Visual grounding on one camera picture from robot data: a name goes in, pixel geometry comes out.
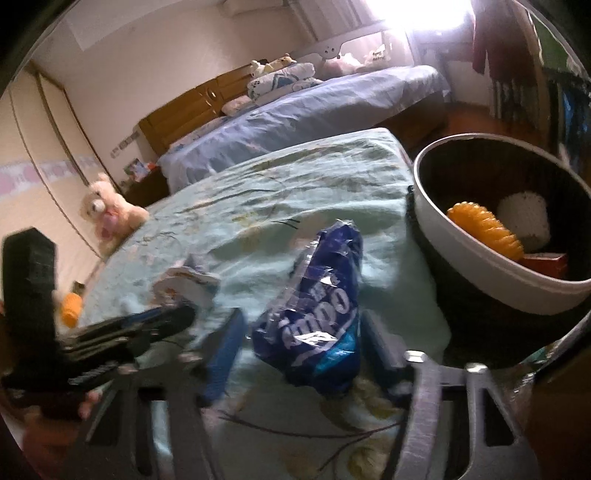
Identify red cookie box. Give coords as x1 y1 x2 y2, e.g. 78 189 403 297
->
517 251 568 280

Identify person's left hand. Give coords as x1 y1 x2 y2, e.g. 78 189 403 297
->
23 391 101 457

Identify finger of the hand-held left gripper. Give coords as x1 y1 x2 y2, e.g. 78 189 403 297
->
62 335 155 361
81 305 197 340

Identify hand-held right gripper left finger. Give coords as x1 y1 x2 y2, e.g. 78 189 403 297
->
60 307 247 480

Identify wooden headboard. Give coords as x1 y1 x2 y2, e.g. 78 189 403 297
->
139 62 259 158

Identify small pale pillow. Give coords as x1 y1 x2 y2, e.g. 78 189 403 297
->
222 96 252 116

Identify blue printed box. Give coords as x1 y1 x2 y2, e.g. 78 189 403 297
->
558 83 589 139

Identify dark red jacket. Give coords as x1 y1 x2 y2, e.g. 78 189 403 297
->
472 0 532 81

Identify blue plastic wrapper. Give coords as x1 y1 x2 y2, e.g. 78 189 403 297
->
252 219 365 398

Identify folded patterned blanket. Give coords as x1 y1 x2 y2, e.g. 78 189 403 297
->
247 62 324 107

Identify orange ribbed plastic toy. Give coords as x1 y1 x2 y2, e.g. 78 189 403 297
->
447 202 525 261

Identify cream teddy bear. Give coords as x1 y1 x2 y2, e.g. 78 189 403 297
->
81 173 151 257

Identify grey bed rail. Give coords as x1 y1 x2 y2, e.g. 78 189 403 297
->
293 28 411 75

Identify white paper cup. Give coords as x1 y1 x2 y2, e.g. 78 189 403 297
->
152 254 222 310

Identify pale plush toys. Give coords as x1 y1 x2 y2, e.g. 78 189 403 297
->
249 53 298 77

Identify striped cloth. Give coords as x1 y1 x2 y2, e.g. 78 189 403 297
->
490 78 536 125

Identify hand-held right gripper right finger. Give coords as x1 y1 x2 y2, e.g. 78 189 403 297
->
362 310 539 480

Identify dark wooden nightstand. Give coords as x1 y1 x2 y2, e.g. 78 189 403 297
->
121 168 169 206

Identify white rimmed black bin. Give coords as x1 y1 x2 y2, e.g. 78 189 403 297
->
412 133 591 370

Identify teal floral blanket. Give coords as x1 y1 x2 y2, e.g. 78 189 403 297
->
60 127 453 480

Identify bed with blue sheet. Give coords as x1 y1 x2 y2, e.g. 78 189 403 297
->
157 65 451 195

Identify small orange bottle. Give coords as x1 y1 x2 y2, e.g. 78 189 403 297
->
60 292 84 328

